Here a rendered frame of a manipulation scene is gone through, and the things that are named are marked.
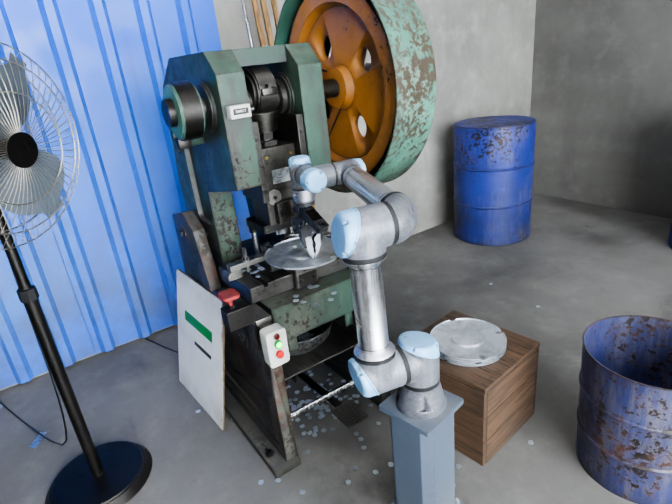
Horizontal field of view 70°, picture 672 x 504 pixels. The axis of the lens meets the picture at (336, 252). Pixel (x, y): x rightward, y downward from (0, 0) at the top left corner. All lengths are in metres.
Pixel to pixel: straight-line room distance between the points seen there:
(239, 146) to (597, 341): 1.45
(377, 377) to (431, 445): 0.30
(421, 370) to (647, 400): 0.69
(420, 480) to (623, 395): 0.67
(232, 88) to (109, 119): 1.27
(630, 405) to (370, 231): 1.00
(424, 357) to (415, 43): 1.00
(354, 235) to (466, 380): 0.84
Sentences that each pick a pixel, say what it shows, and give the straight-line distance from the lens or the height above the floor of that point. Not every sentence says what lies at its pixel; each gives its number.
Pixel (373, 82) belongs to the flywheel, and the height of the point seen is 1.34.
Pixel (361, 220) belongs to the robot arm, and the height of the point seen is 1.08.
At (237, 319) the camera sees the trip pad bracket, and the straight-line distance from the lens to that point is 1.64.
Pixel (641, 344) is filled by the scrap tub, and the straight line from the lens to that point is 2.09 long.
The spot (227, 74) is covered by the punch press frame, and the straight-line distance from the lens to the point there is 1.62.
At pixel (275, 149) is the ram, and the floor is 1.16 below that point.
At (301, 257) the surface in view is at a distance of 1.72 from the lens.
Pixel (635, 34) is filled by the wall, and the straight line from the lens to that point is 4.52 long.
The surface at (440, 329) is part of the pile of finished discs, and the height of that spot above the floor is 0.38.
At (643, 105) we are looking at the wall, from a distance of 4.50.
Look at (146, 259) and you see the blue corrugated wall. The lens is 2.95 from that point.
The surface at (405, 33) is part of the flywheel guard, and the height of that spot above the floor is 1.49.
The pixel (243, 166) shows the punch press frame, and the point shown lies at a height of 1.14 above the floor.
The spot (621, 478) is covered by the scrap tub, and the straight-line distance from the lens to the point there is 1.96.
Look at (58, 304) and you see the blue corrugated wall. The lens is 2.95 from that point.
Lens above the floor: 1.45
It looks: 22 degrees down
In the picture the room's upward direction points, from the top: 6 degrees counter-clockwise
